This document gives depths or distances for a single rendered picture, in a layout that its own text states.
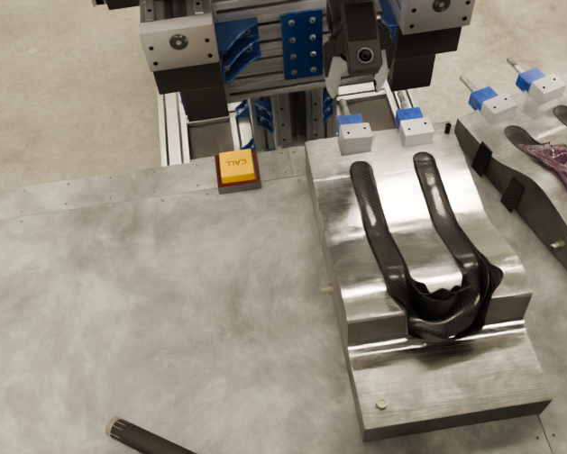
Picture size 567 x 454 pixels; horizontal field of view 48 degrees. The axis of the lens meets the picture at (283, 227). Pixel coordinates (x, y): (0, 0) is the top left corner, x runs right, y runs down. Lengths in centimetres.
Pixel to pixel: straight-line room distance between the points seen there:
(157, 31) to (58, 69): 164
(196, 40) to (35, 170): 135
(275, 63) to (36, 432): 88
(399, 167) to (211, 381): 47
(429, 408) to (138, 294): 50
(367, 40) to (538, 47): 195
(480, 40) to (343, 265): 195
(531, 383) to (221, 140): 138
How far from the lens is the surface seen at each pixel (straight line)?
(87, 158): 243
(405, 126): 111
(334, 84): 100
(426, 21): 130
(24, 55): 296
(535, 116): 126
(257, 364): 100
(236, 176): 115
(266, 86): 148
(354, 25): 90
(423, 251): 96
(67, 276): 115
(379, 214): 103
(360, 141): 108
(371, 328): 90
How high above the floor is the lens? 172
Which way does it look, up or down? 55 degrees down
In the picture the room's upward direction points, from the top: 6 degrees counter-clockwise
